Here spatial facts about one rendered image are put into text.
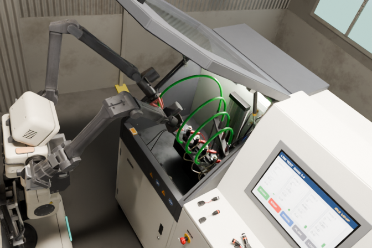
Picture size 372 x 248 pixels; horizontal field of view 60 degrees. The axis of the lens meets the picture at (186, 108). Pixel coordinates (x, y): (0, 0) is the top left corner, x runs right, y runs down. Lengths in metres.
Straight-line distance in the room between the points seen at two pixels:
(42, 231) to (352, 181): 1.86
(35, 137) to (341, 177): 1.26
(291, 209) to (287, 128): 0.35
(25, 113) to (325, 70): 3.33
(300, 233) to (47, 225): 1.60
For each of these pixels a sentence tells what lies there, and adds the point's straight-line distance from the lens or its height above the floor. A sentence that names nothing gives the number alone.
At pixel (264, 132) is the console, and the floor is 1.42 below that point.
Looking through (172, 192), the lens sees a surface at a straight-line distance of 1.75.
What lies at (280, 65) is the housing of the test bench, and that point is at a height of 1.50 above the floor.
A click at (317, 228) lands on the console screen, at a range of 1.51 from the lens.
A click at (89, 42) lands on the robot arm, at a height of 1.53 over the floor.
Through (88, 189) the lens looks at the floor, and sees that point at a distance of 2.88.
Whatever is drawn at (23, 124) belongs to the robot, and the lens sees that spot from 1.49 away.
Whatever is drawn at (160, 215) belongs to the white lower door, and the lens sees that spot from 2.01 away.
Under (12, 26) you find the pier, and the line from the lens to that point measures 3.06.
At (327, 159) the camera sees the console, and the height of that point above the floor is 1.52.
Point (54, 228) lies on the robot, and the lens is 2.41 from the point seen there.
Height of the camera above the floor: 2.39
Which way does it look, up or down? 41 degrees down
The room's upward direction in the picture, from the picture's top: 14 degrees clockwise
